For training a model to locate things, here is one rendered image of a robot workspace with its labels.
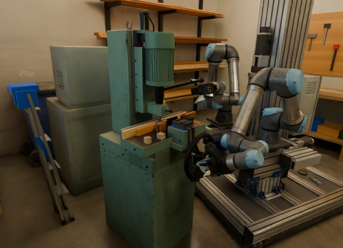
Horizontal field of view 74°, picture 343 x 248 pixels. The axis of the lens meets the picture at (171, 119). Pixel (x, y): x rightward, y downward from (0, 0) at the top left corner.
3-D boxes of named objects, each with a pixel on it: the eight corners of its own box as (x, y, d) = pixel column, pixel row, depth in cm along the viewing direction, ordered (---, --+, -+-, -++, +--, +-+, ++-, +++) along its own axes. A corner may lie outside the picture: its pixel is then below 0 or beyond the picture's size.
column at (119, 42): (129, 139, 159) (125, 29, 137) (111, 131, 173) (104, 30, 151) (152, 131, 175) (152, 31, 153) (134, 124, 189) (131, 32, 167)
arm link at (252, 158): (267, 162, 99) (259, 171, 93) (245, 165, 107) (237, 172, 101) (261, 145, 99) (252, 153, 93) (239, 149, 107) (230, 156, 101)
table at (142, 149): (155, 164, 118) (155, 154, 116) (120, 147, 137) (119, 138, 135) (217, 134, 161) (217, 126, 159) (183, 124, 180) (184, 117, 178)
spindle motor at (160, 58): (160, 88, 132) (160, 31, 123) (140, 84, 143) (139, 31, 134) (179, 84, 145) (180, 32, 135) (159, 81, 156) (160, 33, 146)
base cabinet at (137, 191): (153, 267, 154) (152, 175, 132) (105, 223, 190) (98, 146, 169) (193, 229, 186) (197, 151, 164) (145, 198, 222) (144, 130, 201)
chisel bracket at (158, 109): (161, 119, 145) (161, 106, 142) (146, 114, 154) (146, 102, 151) (169, 116, 150) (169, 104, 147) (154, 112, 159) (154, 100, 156)
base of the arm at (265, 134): (267, 134, 167) (269, 122, 164) (284, 142, 154) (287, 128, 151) (251, 138, 161) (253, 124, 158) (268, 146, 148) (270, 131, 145)
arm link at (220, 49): (219, 110, 193) (228, 45, 166) (201, 110, 193) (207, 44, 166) (216, 104, 204) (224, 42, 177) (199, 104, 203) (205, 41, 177)
